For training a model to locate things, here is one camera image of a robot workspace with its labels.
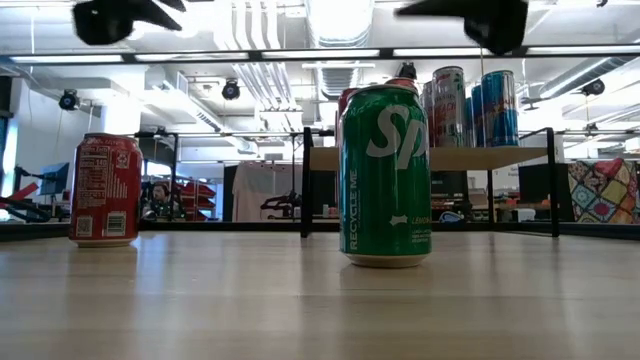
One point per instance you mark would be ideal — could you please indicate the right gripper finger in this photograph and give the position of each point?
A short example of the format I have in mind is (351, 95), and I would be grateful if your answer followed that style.
(495, 25)

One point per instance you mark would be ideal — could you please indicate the blue slim energy drink can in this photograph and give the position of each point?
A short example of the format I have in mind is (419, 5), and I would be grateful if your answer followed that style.
(500, 107)
(474, 120)

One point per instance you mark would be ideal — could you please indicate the red zero sugar soda can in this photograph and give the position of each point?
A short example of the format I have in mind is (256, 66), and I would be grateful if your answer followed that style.
(346, 92)

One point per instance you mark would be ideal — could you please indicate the red Coca-Cola original can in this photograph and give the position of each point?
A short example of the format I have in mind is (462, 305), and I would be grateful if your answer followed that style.
(106, 190)

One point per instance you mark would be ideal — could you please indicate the green Sprite can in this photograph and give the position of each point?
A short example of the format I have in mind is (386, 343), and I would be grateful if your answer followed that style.
(385, 190)

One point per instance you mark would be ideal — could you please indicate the wooden shelf black metal legs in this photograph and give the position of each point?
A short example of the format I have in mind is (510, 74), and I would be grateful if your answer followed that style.
(475, 158)

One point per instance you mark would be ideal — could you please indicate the black ceiling spotlight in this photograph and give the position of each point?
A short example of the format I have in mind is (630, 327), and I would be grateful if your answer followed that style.
(69, 100)
(230, 90)
(593, 87)
(407, 70)

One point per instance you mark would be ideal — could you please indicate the black overhead bar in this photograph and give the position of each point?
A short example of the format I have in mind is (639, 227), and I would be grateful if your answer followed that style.
(255, 54)

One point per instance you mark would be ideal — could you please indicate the black monitor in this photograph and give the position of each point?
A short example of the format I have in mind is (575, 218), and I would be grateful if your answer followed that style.
(532, 182)
(450, 184)

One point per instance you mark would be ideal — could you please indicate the computer monitor blue screen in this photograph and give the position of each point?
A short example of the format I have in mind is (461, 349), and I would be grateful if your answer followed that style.
(55, 179)

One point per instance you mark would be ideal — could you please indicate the black monitor stand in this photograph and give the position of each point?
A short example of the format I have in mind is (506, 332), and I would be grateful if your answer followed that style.
(22, 172)

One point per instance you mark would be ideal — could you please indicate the person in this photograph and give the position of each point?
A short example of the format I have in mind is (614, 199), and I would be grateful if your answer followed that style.
(161, 195)

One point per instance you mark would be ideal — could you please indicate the red storage bins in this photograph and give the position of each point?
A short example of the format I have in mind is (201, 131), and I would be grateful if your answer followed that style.
(200, 192)

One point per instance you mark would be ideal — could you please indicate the small blue white object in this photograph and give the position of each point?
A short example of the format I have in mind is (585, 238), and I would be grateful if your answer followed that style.
(451, 216)

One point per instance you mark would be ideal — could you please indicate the colourful patchwork quilt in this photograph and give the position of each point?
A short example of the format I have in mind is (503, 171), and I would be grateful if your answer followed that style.
(602, 192)

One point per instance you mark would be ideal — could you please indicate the white cloth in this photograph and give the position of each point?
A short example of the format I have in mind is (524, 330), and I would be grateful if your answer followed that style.
(255, 190)

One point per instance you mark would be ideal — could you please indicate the black aluminium table frame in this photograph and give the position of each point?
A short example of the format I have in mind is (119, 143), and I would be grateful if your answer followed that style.
(225, 226)

